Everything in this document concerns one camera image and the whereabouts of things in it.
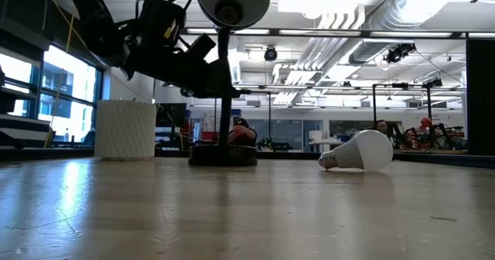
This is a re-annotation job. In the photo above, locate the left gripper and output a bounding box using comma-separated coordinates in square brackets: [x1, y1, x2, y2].
[120, 45, 244, 100]

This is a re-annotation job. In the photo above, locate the black desk lamp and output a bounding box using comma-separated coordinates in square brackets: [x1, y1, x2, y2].
[188, 0, 272, 167]

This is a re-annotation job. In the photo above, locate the white lightbulb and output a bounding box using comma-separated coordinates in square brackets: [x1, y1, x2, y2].
[318, 129, 394, 173]

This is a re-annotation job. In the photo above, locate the person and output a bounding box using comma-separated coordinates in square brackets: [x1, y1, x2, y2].
[227, 117, 258, 148]
[374, 119, 391, 136]

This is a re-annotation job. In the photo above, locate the black monitor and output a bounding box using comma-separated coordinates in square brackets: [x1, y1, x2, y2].
[155, 102, 188, 128]

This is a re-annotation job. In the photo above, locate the white lattice pen cup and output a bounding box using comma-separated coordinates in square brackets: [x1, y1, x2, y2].
[94, 99, 158, 162]

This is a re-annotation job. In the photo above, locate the black ceiling spotlight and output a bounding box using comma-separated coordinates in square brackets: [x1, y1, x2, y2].
[384, 43, 417, 64]

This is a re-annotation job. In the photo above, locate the large window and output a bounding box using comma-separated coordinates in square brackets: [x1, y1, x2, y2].
[0, 45, 104, 145]

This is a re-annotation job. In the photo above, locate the black and white shelf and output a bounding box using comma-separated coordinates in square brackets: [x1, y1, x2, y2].
[0, 85, 55, 149]

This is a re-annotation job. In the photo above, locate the black upright panel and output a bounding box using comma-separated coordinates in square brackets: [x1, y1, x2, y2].
[466, 38, 495, 156]

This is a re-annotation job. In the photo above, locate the black tubular rig frame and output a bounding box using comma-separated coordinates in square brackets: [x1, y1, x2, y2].
[372, 77, 444, 137]
[239, 89, 272, 149]

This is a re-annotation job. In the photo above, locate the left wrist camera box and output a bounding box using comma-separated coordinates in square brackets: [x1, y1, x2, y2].
[187, 32, 217, 62]

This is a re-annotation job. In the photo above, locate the silver ventilation duct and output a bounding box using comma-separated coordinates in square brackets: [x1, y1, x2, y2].
[359, 0, 438, 31]

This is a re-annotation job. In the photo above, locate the yellow cable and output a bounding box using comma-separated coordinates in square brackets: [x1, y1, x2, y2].
[40, 0, 108, 149]

